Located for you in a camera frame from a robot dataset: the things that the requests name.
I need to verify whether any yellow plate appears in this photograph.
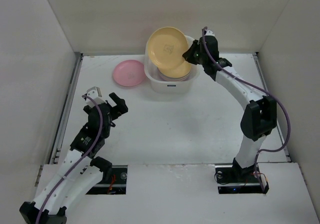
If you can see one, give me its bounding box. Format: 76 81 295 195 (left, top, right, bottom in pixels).
147 26 189 70
159 61 192 79

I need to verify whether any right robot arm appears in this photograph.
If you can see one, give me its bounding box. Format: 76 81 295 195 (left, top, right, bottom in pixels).
182 35 277 182

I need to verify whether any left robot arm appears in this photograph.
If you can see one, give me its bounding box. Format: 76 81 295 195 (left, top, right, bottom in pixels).
19 87 129 224

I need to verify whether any white plastic bin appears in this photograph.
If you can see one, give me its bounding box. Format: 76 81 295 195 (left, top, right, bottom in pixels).
144 44 200 94

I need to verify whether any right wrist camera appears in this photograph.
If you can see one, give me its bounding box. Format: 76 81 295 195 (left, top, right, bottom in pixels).
202 29 215 37

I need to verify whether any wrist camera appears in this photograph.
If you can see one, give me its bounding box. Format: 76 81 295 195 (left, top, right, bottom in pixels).
202 29 215 37
84 86 106 108

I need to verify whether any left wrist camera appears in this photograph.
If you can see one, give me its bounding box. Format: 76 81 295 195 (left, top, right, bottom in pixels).
84 86 106 108

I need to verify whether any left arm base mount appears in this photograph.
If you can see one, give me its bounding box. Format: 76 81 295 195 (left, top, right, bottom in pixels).
86 165 128 195

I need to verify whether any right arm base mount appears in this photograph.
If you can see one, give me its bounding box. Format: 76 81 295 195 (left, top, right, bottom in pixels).
214 166 270 195

